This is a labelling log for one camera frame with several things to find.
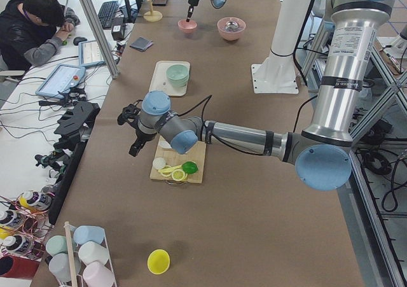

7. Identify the white spoon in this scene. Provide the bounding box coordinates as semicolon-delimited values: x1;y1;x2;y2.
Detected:
158;140;172;149

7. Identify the large pink bowl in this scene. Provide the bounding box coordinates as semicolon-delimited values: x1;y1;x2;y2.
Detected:
217;17;246;41

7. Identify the green bowl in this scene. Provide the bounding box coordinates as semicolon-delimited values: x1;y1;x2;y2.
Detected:
166;64;189;87

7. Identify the wooden cutting board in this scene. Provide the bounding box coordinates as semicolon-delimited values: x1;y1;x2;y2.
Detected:
149;136;206;185

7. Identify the wooden mug tree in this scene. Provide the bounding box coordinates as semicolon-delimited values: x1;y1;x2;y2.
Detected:
135;0;167;22

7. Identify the lemon slice upper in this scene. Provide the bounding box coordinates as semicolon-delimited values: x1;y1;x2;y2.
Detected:
158;165;172;178

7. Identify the lemon slice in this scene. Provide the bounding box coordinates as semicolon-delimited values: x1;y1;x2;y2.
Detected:
158;165;172;178
171;169;188;182

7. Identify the lemon slice lower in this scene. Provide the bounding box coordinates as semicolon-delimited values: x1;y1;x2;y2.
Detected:
171;169;188;182

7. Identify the green lime toy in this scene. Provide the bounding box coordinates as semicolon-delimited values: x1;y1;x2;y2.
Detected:
182;161;198;174

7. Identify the grey folded cloth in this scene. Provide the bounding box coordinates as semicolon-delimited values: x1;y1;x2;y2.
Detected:
130;37;153;52

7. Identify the white tray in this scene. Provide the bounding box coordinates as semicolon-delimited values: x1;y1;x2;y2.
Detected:
149;60;190;97

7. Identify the black keyboard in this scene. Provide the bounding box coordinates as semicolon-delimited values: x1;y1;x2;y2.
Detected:
97;1;119;29

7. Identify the teach pendant near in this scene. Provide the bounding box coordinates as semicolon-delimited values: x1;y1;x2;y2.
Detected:
35;64;86;99

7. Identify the teach pendant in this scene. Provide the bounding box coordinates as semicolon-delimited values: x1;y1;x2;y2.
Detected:
35;64;86;99
78;40;105;68

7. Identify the teach pendant far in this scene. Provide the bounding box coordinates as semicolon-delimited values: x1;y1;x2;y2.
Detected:
78;40;105;68

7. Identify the blue cup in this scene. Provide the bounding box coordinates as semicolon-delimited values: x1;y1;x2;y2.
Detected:
73;225;105;246

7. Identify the white cup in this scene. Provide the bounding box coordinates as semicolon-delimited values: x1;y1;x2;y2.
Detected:
78;241;109;265

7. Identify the yellow paint bottle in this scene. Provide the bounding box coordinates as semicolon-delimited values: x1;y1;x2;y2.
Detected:
19;191;52;212

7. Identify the yellow plastic cup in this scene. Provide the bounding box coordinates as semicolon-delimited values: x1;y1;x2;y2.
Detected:
147;249;170;275

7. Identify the green cup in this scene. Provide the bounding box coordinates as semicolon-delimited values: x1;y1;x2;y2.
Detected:
45;235;68;256

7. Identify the white cup rack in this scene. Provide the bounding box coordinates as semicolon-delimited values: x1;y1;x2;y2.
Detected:
56;221;118;286

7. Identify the pink cup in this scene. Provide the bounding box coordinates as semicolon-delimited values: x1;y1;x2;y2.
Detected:
83;261;114;287

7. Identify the grey cup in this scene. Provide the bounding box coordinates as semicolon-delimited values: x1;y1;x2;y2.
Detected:
48;253;71;283

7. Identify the seated person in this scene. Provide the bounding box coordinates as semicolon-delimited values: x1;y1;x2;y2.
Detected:
1;0;80;71

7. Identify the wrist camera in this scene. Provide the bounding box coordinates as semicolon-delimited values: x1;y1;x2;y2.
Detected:
117;104;141;128

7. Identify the aluminium post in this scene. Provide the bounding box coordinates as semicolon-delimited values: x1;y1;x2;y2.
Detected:
79;0;119;80

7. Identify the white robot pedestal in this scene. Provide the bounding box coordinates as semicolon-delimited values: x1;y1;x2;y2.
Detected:
252;0;314;94

